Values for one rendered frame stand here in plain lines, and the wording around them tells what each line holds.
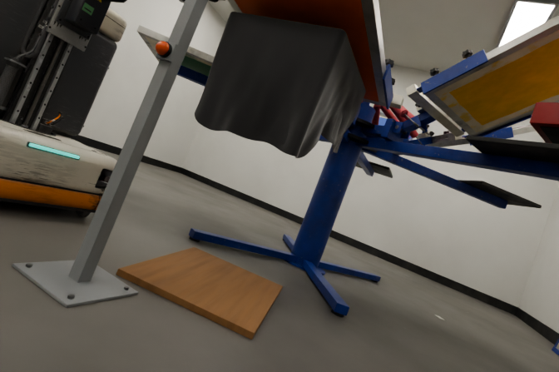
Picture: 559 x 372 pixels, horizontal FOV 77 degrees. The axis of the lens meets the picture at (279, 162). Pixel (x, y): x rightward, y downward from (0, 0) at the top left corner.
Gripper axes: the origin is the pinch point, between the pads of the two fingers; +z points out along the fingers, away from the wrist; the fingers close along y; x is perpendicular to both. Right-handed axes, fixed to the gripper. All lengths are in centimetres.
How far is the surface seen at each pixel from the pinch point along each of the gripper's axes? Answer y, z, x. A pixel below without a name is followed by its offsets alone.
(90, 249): 15, 97, -9
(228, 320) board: -10, 102, 24
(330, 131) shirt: -36, 34, 21
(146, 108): 17, 57, -11
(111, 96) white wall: -262, 13, -380
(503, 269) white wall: -474, 22, 171
